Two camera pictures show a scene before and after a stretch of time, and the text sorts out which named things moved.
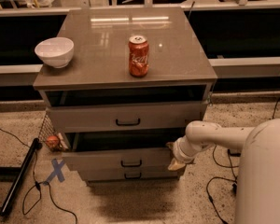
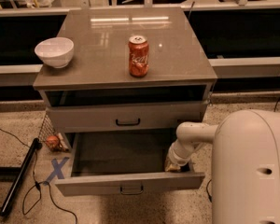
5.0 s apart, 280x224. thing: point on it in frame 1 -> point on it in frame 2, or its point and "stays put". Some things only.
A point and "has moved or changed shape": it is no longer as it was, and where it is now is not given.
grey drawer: (117, 118) stays put
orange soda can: (138, 55) stays put
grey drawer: (147, 159) has moved or changed shape
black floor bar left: (21, 173) stays put
